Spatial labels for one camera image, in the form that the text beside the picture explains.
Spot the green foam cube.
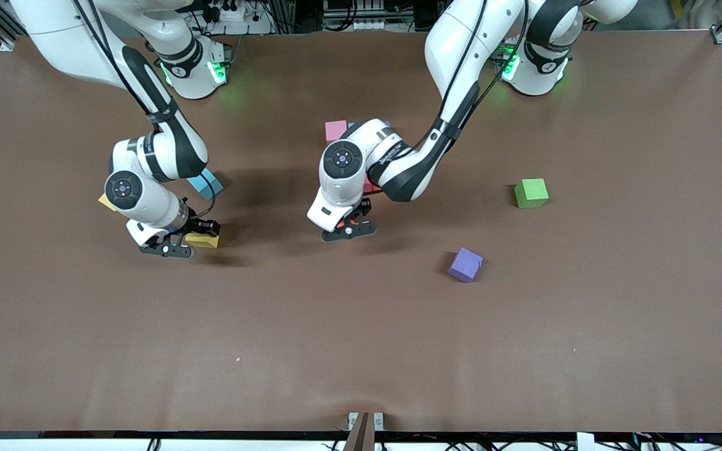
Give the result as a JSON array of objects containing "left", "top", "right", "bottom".
[{"left": 514, "top": 178, "right": 550, "bottom": 209}]

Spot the brown table cover sheet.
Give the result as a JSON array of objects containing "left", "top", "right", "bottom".
[{"left": 0, "top": 30, "right": 722, "bottom": 434}]

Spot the white electrical device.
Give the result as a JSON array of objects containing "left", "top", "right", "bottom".
[{"left": 322, "top": 0, "right": 388, "bottom": 32}]

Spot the white power strip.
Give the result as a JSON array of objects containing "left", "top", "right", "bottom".
[{"left": 207, "top": 0, "right": 248, "bottom": 23}]

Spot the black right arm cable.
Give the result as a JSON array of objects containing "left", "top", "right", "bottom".
[{"left": 186, "top": 193, "right": 216, "bottom": 220}]

